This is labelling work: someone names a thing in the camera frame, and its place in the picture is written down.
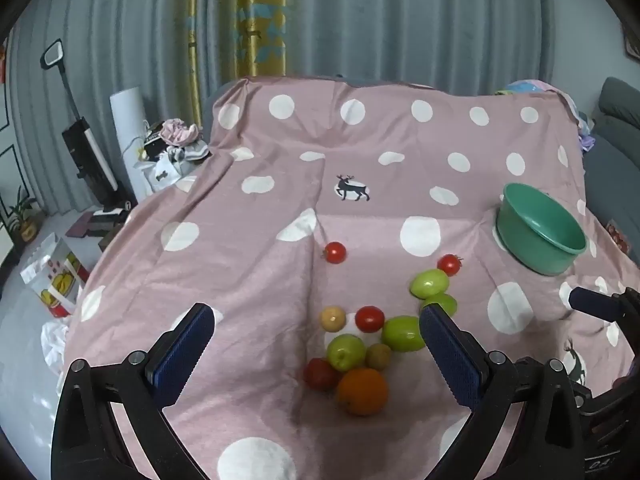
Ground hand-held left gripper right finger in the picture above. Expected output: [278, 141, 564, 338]
[420, 303, 586, 480]

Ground white cylinder appliance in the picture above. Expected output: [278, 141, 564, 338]
[109, 86, 157, 202]

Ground pink polka dot blanket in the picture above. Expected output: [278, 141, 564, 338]
[65, 77, 640, 480]

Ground orange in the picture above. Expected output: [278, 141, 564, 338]
[336, 367, 390, 417]

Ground grey white crumpled cloth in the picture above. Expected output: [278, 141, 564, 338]
[169, 141, 212, 165]

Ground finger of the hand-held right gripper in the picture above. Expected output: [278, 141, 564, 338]
[568, 286, 640, 325]

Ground grey sofa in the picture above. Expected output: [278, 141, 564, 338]
[582, 77, 640, 247]

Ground potted plant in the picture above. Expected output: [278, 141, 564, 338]
[1, 186, 42, 242]

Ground black small box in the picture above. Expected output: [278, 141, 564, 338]
[142, 132, 170, 160]

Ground white red shopping bag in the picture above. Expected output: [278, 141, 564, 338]
[20, 234, 92, 319]

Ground dark red fruit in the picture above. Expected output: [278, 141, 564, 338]
[304, 357, 343, 392]

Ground black upright vacuum cleaner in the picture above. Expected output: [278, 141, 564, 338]
[40, 40, 135, 212]

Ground red snack packet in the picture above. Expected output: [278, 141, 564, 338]
[606, 220, 635, 255]

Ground black framed wall picture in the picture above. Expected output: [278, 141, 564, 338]
[0, 144, 27, 216]

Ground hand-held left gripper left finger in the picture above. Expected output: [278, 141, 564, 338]
[51, 302, 217, 480]

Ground brown kiwi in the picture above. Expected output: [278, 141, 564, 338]
[365, 343, 393, 371]

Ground pastel colourful cloth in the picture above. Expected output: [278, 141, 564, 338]
[494, 79, 597, 153]

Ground green plastic bowl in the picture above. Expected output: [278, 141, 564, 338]
[495, 182, 587, 276]

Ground round green apple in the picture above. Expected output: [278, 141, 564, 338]
[326, 334, 368, 372]

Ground small tan round fruit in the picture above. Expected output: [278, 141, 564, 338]
[320, 307, 347, 333]

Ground dark flat boxes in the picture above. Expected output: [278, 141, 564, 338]
[66, 206, 130, 239]

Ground pink crumpled cloth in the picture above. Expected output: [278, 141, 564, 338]
[159, 118, 202, 147]

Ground oval green fruit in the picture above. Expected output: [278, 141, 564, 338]
[422, 293, 458, 317]
[410, 269, 450, 299]
[381, 315, 427, 353]

